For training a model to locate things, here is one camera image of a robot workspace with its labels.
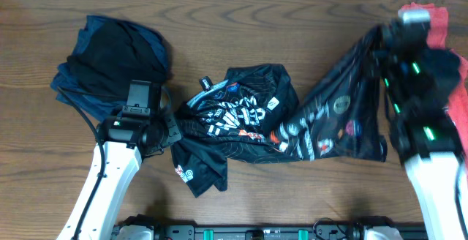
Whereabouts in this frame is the black printed cycling jersey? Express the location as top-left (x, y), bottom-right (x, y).
top-left (171, 28), bottom-right (387, 196)

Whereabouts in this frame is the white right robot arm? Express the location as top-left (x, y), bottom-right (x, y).
top-left (374, 20), bottom-right (467, 239)

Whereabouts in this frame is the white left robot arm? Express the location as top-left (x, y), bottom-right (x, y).
top-left (58, 108), bottom-right (181, 239)

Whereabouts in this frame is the navy blue folded garment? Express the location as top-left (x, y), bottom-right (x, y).
top-left (50, 15), bottom-right (170, 121)

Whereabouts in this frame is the red folded garment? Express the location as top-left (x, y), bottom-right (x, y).
top-left (398, 2), bottom-right (467, 157)

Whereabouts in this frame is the black folded garment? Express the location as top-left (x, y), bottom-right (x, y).
top-left (67, 21), bottom-right (169, 99)

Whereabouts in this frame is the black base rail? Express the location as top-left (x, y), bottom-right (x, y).
top-left (110, 214), bottom-right (429, 240)

